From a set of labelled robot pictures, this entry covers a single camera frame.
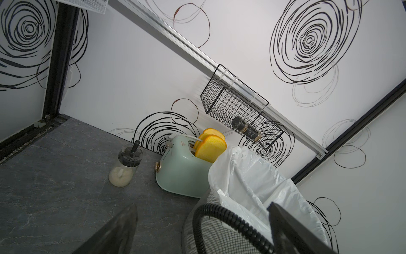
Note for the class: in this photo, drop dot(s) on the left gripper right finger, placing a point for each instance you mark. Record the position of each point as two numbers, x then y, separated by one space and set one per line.
290 236

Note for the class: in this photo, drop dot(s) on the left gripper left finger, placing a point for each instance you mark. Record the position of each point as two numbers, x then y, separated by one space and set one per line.
115 237

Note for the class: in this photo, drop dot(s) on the small bottle black pump top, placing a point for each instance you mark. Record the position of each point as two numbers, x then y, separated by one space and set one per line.
128 160

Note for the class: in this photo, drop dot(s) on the metal mesh trash bin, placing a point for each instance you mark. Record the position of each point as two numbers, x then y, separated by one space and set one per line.
218 238

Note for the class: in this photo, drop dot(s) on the white plastic bin liner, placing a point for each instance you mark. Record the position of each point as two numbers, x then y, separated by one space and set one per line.
247 184

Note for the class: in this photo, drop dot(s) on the mint green toaster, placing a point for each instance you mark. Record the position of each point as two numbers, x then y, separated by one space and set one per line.
179 171

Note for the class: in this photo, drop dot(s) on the yellow toast slice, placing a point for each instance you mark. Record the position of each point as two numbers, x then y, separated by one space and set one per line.
209 155
212 132

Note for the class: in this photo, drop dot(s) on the dark bottle in basket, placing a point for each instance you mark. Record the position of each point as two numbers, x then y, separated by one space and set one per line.
240 125

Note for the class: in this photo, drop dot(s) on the black wire wall basket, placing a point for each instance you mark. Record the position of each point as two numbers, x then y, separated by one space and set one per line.
223 102

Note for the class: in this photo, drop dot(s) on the aluminium wall rail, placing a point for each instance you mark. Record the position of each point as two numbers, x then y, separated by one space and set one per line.
156 27

